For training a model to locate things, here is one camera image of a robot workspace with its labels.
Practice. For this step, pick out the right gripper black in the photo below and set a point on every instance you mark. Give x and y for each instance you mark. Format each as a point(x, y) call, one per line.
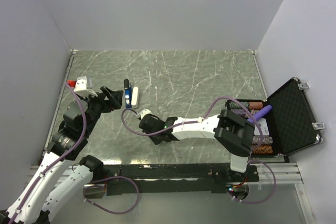
point(156, 141)

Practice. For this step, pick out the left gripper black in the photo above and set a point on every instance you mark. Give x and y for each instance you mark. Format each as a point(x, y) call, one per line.
point(112, 103)

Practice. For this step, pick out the blue stapler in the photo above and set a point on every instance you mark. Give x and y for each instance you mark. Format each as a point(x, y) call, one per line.
point(127, 93)

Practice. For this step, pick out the white stapler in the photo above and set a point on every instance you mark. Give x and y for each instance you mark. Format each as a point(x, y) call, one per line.
point(135, 97)

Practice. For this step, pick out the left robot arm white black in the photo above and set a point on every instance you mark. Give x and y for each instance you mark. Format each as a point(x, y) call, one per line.
point(43, 197)

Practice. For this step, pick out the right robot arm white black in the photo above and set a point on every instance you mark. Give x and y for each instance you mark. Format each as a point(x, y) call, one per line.
point(232, 131)

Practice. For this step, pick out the purple marker pen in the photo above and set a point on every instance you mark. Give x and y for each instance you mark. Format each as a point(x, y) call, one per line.
point(261, 113)

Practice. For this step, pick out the black open carrying case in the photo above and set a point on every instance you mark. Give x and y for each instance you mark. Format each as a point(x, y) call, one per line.
point(290, 126)

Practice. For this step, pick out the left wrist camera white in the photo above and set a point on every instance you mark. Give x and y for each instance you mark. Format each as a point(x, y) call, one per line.
point(84, 87)

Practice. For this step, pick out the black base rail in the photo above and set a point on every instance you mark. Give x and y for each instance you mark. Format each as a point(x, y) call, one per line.
point(172, 178)

